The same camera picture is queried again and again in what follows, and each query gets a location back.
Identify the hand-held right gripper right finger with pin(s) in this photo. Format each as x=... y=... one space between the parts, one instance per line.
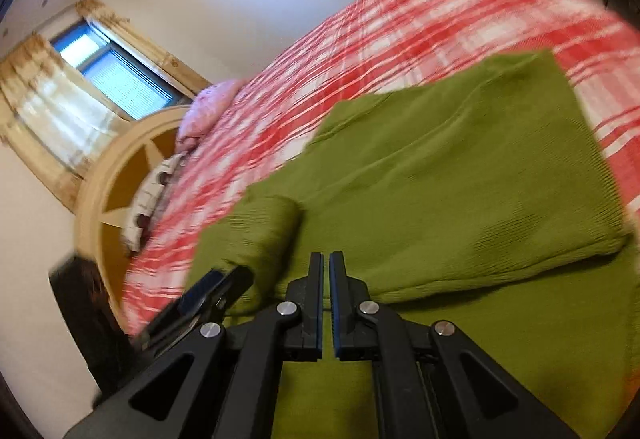
x=336 y=299

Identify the wooden bed headboard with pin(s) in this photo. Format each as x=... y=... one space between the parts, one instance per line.
x=100 y=189

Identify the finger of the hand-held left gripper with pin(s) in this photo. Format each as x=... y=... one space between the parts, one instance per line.
x=235 y=284
x=197 y=294

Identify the dark wooden nightstand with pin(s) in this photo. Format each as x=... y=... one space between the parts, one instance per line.
x=85 y=314

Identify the window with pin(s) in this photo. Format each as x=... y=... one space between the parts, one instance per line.
x=125 y=79

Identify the white patterned pillow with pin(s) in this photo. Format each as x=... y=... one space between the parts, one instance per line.
x=150 y=199

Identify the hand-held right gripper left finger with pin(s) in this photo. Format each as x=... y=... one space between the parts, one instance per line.
x=316 y=299

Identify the pink pillow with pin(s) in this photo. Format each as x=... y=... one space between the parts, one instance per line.
x=210 y=109

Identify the red plaid blanket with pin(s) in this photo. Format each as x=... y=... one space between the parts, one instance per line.
x=400 y=29

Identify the green knitted sweater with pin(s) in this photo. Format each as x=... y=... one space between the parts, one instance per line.
x=450 y=169

